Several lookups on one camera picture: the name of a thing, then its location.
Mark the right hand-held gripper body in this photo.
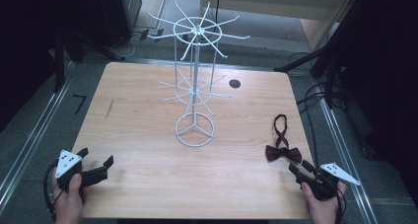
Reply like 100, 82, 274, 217
295, 162, 362, 202

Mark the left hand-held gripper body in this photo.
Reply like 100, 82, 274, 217
54, 149, 109, 190

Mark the dark red bow tie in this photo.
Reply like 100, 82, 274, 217
265, 113, 303, 164

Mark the white wire display rack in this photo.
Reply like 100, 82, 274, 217
147, 0, 250, 149

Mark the person's right hand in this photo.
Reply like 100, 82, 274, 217
301, 181, 348, 224

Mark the person's left hand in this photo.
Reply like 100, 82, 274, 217
51, 173, 91, 224

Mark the black metal stand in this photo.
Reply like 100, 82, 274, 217
273, 0, 373, 110
52, 0, 126, 94

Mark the black cable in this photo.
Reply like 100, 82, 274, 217
295, 82, 346, 224
42, 160, 63, 222

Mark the metal floor rail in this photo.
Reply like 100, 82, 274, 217
318, 97, 379, 224
0, 60, 78, 207

